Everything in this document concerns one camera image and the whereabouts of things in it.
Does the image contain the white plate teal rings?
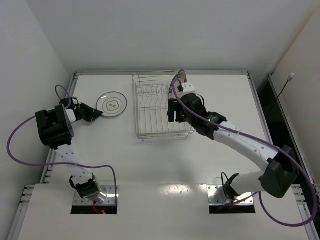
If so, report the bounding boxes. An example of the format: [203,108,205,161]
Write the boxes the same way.
[96,91,128,118]

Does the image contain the orange sunburst plate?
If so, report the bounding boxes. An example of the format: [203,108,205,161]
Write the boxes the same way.
[178,69,188,83]

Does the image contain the dark teal rimmed plate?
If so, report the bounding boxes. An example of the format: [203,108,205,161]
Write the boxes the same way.
[168,73,184,99]

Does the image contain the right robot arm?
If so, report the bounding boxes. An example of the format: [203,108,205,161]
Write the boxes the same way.
[167,93,300,204]

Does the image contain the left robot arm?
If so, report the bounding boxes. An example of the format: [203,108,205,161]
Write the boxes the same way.
[35,98,104,203]

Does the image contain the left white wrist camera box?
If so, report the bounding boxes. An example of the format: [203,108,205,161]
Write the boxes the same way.
[66,109,77,123]

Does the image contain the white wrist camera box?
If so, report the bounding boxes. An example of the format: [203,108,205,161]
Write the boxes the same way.
[66,109,77,123]
[177,82,196,98]

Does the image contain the metal wire dish rack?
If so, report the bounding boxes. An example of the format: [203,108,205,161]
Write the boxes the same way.
[132,72,194,141]

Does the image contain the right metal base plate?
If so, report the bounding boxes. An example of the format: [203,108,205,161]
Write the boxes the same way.
[206,185,254,207]

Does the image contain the metal base plate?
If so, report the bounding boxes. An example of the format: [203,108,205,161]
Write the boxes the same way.
[206,185,254,207]
[72,185,119,207]

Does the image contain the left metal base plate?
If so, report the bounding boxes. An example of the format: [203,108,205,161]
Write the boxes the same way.
[72,185,119,207]

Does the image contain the black cable with white plug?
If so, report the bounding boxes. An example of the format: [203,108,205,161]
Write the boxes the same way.
[276,72,295,100]

